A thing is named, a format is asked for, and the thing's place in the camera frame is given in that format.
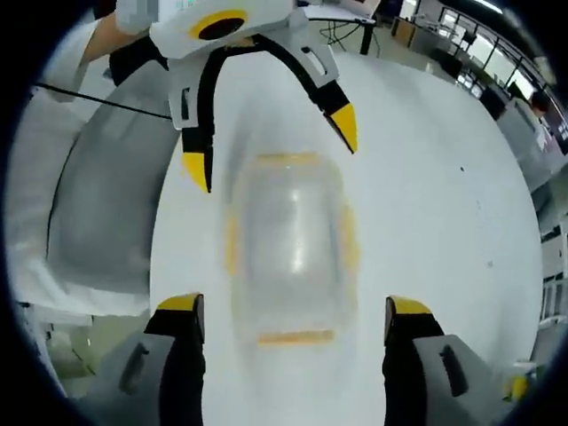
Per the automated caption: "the thin black cable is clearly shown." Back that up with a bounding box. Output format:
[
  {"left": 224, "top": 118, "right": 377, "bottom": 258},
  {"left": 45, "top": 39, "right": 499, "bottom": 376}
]
[{"left": 33, "top": 83, "right": 174, "bottom": 122}]

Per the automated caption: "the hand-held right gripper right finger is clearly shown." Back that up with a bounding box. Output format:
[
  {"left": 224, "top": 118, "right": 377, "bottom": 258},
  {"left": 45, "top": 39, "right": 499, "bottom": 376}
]
[{"left": 382, "top": 296, "right": 511, "bottom": 426}]

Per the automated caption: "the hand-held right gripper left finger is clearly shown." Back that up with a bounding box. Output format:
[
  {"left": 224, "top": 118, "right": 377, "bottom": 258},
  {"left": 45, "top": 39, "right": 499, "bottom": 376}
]
[{"left": 66, "top": 292, "right": 208, "bottom": 426}]

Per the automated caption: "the clear plastic container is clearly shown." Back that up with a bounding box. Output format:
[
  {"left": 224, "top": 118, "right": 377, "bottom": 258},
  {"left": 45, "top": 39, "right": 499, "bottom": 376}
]
[{"left": 228, "top": 154, "right": 356, "bottom": 345}]

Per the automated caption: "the person's grey clothing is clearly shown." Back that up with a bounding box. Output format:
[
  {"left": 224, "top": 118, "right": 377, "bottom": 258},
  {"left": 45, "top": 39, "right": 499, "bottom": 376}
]
[{"left": 8, "top": 83, "right": 181, "bottom": 320}]

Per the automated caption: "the white desk with black legs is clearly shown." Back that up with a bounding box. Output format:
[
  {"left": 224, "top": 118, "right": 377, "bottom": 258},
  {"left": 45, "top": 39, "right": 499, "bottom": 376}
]
[{"left": 305, "top": 0, "right": 379, "bottom": 55}]

